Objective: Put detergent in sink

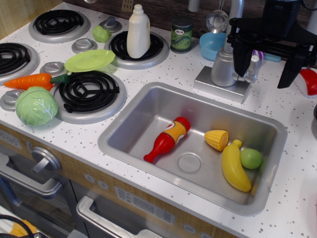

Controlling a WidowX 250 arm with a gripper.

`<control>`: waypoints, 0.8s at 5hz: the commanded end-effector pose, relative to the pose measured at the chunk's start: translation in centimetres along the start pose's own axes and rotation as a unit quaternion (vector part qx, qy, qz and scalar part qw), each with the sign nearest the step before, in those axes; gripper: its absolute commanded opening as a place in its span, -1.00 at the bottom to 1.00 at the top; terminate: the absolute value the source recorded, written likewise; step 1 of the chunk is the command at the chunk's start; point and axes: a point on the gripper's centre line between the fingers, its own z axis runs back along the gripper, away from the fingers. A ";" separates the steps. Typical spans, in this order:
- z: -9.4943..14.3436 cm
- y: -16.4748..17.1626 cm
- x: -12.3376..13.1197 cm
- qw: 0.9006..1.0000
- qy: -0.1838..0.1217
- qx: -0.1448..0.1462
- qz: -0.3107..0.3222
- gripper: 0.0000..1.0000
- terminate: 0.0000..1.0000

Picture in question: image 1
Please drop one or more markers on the red white cheese wedge toy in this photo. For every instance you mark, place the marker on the red white cheese wedge toy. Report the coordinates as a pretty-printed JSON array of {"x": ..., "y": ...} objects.
[{"x": 306, "y": 81}]

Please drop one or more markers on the silver stove knob front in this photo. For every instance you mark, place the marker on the silver stove knob front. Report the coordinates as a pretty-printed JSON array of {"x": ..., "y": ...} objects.
[{"x": 8, "y": 100}]

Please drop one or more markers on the silver stove knob back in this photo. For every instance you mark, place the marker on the silver stove knob back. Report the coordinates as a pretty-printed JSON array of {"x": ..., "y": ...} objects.
[{"x": 111, "y": 24}]

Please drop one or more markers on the green peas can toy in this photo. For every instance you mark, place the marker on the green peas can toy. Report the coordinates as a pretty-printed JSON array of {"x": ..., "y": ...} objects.
[{"x": 181, "y": 34}]

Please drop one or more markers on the back left stove burner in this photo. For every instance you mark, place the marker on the back left stove burner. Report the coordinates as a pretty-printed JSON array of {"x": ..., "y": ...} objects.
[{"x": 59, "y": 26}]

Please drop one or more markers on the silver metal sink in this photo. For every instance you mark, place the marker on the silver metal sink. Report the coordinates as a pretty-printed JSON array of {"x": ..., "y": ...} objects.
[{"x": 192, "y": 164}]

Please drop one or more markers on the silver stove knob lower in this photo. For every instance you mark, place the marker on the silver stove knob lower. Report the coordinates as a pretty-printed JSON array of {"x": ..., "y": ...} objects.
[{"x": 55, "y": 68}]

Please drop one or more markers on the green cabbage toy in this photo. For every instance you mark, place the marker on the green cabbage toy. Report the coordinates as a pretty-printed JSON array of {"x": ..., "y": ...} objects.
[{"x": 36, "y": 106}]

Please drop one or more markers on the blue plastic pot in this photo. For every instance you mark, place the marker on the blue plastic pot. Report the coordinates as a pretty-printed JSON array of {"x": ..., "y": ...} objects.
[{"x": 210, "y": 44}]

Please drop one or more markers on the silver stove knob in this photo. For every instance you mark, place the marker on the silver stove knob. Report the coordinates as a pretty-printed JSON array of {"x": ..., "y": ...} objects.
[
  {"x": 111, "y": 24},
  {"x": 8, "y": 100},
  {"x": 83, "y": 45},
  {"x": 55, "y": 68}
]

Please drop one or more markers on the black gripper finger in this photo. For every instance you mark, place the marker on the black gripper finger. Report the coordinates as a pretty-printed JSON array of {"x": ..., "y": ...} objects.
[
  {"x": 295, "y": 62},
  {"x": 242, "y": 54}
]

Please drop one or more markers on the silver oven door handle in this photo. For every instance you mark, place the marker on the silver oven door handle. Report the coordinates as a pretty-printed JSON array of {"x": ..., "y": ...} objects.
[{"x": 48, "y": 190}]

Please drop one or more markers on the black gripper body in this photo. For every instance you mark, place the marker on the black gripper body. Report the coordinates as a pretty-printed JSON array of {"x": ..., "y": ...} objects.
[{"x": 274, "y": 37}]

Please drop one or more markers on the silver oven dial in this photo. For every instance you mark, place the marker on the silver oven dial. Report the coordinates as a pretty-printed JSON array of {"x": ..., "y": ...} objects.
[{"x": 45, "y": 160}]

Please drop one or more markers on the front stove burner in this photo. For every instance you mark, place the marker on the front stove burner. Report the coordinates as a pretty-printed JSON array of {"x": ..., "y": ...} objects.
[{"x": 89, "y": 97}]

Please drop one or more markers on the silver toy faucet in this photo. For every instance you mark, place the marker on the silver toy faucet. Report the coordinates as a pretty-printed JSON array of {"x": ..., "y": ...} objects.
[{"x": 221, "y": 79}]

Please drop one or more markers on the yellow object bottom corner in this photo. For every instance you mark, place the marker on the yellow object bottom corner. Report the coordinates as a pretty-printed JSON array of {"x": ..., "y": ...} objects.
[{"x": 19, "y": 231}]

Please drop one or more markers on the white detergent bottle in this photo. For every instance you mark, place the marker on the white detergent bottle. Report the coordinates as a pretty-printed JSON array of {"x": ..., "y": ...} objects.
[{"x": 138, "y": 37}]

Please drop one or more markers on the yellow banana toy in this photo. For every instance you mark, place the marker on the yellow banana toy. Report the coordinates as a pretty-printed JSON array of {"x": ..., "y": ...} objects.
[{"x": 232, "y": 168}]

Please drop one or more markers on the green apple toy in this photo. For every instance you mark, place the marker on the green apple toy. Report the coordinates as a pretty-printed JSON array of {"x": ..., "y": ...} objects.
[{"x": 250, "y": 158}]

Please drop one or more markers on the yellow corn piece toy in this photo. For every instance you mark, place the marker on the yellow corn piece toy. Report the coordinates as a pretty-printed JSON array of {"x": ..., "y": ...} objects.
[{"x": 217, "y": 139}]

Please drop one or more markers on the silver dishwasher handle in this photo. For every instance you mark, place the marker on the silver dishwasher handle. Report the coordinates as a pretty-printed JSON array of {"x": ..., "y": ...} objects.
[{"x": 84, "y": 211}]

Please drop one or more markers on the orange carrot toy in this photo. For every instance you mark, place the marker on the orange carrot toy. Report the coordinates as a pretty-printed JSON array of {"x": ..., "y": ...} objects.
[{"x": 43, "y": 80}]

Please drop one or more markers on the silver stove knob middle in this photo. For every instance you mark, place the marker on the silver stove knob middle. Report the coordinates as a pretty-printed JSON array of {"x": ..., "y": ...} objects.
[{"x": 83, "y": 45}]

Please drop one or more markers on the red ketchup bottle toy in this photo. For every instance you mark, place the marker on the red ketchup bottle toy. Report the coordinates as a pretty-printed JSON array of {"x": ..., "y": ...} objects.
[{"x": 168, "y": 138}]

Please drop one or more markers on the back right stove burner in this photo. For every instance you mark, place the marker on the back right stove burner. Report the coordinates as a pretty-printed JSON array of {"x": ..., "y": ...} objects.
[{"x": 156, "y": 54}]

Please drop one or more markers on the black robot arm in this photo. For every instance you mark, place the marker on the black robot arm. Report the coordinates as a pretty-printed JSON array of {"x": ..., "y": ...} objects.
[{"x": 285, "y": 11}]

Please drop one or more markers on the stove burner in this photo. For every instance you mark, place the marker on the stove burner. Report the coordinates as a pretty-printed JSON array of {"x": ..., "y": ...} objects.
[
  {"x": 59, "y": 26},
  {"x": 89, "y": 97},
  {"x": 17, "y": 60},
  {"x": 156, "y": 54}
]

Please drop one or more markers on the silver ladle hanging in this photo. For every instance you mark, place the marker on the silver ladle hanging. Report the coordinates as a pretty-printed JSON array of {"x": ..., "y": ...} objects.
[{"x": 217, "y": 20}]

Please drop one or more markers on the light green plastic plate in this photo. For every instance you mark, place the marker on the light green plastic plate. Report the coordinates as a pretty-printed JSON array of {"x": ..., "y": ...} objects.
[{"x": 89, "y": 60}]

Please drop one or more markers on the small green lettuce toy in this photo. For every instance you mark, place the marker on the small green lettuce toy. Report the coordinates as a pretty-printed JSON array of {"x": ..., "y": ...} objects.
[{"x": 100, "y": 34}]

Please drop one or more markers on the purple onion toy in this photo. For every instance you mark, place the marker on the purple onion toy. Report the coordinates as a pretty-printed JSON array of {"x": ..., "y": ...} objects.
[{"x": 260, "y": 54}]

